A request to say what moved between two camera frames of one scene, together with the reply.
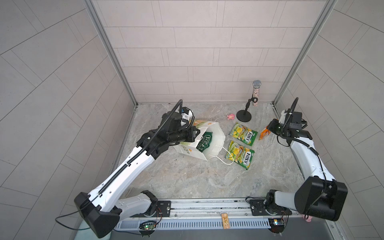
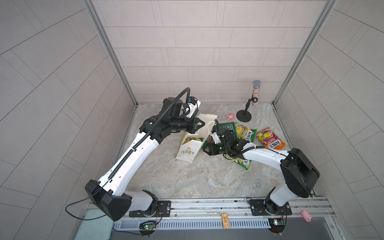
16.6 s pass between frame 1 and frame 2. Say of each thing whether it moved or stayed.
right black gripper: moved
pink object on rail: stayed
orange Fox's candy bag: moved
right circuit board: stayed
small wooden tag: stayed
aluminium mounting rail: stayed
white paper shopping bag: moved
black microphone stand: stayed
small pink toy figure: stayed
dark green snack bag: moved
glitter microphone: stayed
